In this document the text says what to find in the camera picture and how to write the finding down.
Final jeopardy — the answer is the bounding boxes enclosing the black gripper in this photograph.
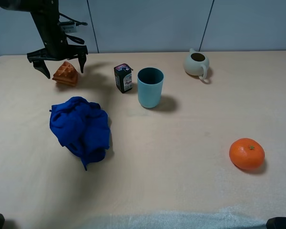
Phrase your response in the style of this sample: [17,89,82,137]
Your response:
[27,35,88,79]

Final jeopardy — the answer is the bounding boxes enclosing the orange waffle piece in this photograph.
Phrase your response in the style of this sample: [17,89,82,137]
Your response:
[53,61,78,86]

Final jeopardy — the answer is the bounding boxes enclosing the black robot base right corner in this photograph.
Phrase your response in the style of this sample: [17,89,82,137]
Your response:
[266,217,286,229]

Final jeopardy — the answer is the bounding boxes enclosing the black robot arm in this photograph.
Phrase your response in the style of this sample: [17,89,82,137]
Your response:
[0,0,88,79]

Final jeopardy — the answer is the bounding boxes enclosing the small black juice carton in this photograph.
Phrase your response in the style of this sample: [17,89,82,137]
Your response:
[113,63,133,93]

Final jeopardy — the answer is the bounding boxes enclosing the crumpled blue cloth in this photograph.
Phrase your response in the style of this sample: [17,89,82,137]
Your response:
[50,96,111,170]

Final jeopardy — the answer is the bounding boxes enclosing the light blue plastic cup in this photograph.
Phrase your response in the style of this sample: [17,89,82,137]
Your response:
[137,67,164,108]

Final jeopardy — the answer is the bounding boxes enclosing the cream ceramic teapot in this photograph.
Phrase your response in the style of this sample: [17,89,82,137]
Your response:
[183,48,210,83]

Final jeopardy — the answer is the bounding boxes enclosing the orange mandarin fruit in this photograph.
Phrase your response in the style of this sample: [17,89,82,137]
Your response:
[229,138,265,170]

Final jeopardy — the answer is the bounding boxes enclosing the black camera cable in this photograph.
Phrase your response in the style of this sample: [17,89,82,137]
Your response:
[58,13,88,45]

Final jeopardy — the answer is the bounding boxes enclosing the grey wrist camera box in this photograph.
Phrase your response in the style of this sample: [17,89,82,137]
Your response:
[59,21,77,33]

